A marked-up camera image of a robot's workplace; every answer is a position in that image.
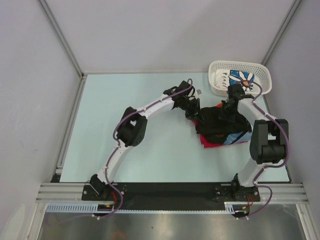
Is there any left aluminium corner post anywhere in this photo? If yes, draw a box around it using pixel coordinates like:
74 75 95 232
36 0 84 79

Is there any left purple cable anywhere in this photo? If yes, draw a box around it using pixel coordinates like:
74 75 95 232
112 78 195 221

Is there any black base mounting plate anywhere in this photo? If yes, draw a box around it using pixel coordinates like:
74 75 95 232
81 182 261 211

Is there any white daisy print t-shirt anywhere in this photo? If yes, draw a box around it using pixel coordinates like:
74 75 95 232
212 69 255 92

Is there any black printed t-shirt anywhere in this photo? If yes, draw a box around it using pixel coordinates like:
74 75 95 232
195 106 252 134
207 131 252 145

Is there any aluminium corner post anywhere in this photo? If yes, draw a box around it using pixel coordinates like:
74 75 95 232
261 0 304 66
36 0 84 79

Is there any purple cable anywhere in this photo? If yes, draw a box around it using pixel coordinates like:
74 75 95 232
112 78 195 221
239 79 291 221

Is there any aluminium frame rail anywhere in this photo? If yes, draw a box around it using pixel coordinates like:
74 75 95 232
35 183 309 204

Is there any red t-shirt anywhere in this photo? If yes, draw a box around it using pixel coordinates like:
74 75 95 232
191 120 227 148

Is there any white plastic basket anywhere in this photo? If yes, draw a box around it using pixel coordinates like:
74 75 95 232
208 60 272 97

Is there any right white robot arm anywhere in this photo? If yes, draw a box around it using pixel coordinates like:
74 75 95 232
219 83 290 201

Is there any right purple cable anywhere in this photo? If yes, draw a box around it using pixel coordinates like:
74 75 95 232
239 79 291 221

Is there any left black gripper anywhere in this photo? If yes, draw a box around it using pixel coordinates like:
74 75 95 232
179 97 204 125

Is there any right aluminium corner post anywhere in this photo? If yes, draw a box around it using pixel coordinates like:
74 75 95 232
261 0 304 66

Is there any white slotted cable duct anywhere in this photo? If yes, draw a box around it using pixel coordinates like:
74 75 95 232
46 202 249 215

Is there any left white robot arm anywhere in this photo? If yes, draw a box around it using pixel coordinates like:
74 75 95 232
89 78 200 200

